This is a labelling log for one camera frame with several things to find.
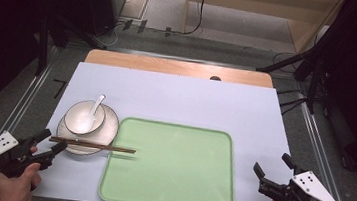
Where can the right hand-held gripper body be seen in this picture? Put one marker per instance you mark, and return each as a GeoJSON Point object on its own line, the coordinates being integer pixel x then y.
{"type": "Point", "coordinates": [294, 193]}

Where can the brown wooden chopstick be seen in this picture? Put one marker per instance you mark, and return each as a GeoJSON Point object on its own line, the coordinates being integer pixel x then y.
{"type": "Point", "coordinates": [94, 144]}

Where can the white table cover board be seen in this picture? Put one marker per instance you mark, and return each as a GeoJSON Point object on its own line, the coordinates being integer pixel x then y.
{"type": "Point", "coordinates": [183, 97]}

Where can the white dark-rimmed bowl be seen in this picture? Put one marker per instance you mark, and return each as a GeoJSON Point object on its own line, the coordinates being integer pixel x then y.
{"type": "Point", "coordinates": [75, 120]}

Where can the black cabinet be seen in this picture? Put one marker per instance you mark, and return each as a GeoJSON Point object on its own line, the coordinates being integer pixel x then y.
{"type": "Point", "coordinates": [104, 2]}

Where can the light wooden shelf unit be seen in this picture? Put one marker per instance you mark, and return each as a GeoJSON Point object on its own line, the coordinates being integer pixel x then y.
{"type": "Point", "coordinates": [296, 12]}

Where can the white ceramic spoon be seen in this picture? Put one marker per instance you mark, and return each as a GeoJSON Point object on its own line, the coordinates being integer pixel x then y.
{"type": "Point", "coordinates": [89, 119]}

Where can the person's left hand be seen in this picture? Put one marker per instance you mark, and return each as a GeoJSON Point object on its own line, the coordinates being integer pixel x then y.
{"type": "Point", "coordinates": [16, 187]}

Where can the wooden table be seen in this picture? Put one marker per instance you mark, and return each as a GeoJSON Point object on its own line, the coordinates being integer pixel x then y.
{"type": "Point", "coordinates": [170, 66]}

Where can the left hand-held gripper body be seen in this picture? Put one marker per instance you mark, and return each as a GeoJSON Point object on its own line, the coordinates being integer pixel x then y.
{"type": "Point", "coordinates": [22, 159]}

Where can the light green plastic tray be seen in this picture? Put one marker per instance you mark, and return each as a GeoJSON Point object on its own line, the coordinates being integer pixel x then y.
{"type": "Point", "coordinates": [172, 170]}

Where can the white dark-rimmed plate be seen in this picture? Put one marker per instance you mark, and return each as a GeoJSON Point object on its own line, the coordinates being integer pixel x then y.
{"type": "Point", "coordinates": [108, 130]}

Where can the black metal stand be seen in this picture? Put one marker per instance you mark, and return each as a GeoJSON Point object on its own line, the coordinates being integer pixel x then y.
{"type": "Point", "coordinates": [43, 46]}
{"type": "Point", "coordinates": [314, 84]}

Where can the aluminium floor rail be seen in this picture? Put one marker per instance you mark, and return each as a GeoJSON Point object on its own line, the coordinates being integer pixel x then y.
{"type": "Point", "coordinates": [6, 129]}
{"type": "Point", "coordinates": [323, 169]}

